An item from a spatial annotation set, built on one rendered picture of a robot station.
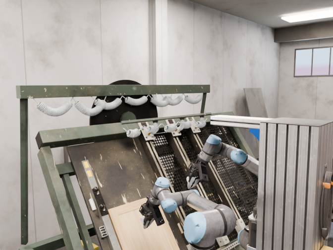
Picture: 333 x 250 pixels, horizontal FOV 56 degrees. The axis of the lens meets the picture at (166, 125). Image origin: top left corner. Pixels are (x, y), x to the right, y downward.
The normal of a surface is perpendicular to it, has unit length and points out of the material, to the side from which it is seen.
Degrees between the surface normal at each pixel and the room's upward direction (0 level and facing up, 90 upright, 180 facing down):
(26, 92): 90
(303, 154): 90
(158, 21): 90
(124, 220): 53
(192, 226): 83
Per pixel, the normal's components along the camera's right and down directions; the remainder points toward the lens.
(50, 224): 0.75, 0.07
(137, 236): 0.54, -0.53
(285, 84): -0.66, 0.10
